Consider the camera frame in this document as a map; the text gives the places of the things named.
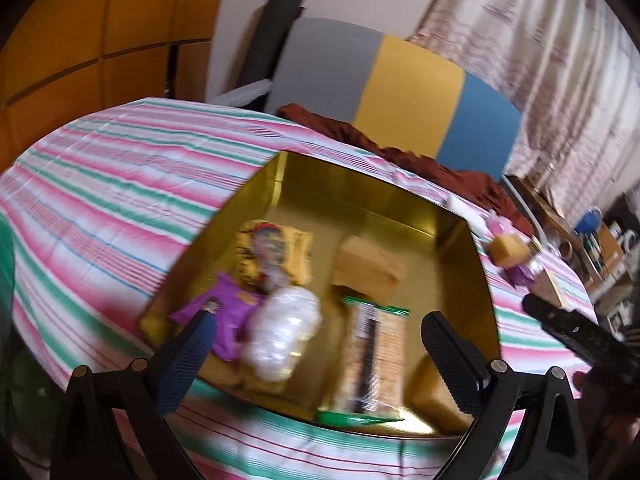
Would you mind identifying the maroon cloth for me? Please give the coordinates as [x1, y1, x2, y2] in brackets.
[277, 103, 533, 233]

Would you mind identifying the purple snack packet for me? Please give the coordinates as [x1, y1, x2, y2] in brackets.
[170, 271, 266, 361]
[507, 260, 536, 288]

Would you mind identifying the gold metal tin box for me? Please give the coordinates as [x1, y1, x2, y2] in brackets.
[140, 150, 501, 438]

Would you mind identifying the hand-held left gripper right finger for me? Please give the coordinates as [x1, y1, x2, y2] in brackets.
[420, 311, 588, 480]

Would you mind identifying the wooden side desk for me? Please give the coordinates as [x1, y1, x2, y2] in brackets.
[505, 175, 640, 281]

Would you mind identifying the clear plastic ball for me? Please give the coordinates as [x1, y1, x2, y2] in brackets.
[242, 285, 322, 386]

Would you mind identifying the beige carton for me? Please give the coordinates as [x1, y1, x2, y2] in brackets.
[532, 267, 576, 311]

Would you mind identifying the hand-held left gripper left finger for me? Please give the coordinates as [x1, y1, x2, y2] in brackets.
[50, 309, 218, 480]

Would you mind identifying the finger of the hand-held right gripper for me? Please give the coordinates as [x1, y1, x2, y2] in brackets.
[522, 294, 628, 368]

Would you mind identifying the pink plastic toy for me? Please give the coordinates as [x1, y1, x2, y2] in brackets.
[485, 212, 516, 238]

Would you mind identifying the green cracker packet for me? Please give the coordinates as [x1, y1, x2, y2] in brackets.
[317, 296, 411, 423]

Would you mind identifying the wooden wardrobe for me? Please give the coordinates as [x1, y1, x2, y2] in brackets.
[0, 0, 231, 176]

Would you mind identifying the patterned beige curtain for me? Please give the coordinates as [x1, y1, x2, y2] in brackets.
[407, 0, 640, 221]

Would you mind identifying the black rolled mat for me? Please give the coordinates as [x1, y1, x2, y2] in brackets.
[237, 0, 306, 86]

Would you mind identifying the grey yellow blue chair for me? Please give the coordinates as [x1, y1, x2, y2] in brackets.
[215, 17, 521, 181]

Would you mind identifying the tan cardboard box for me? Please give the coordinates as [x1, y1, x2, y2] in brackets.
[332, 235, 407, 301]

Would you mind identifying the yellow patterned snack packet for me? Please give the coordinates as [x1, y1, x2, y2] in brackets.
[235, 220, 313, 291]

